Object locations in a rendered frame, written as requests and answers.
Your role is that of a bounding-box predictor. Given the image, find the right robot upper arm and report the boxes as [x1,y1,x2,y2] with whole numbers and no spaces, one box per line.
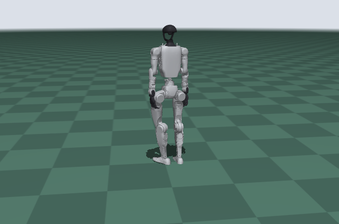
[180,47,189,74]

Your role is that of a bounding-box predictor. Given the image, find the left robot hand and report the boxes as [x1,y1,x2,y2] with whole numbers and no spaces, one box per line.
[149,90,159,109]

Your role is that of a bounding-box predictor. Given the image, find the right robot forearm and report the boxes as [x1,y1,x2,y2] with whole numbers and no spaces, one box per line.
[181,73,189,92]

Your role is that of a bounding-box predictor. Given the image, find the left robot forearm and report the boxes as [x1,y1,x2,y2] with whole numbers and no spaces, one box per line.
[148,68,156,95]

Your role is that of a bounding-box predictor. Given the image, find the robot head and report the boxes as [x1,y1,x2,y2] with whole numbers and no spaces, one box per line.
[162,25,177,47]

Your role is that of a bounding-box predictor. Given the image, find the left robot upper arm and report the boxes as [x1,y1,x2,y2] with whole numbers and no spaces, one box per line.
[150,47,161,75]

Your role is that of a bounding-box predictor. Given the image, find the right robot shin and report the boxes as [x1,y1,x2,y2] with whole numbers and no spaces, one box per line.
[174,123,184,158]

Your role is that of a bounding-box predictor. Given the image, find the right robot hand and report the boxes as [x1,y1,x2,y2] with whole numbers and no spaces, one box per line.
[182,87,189,106]

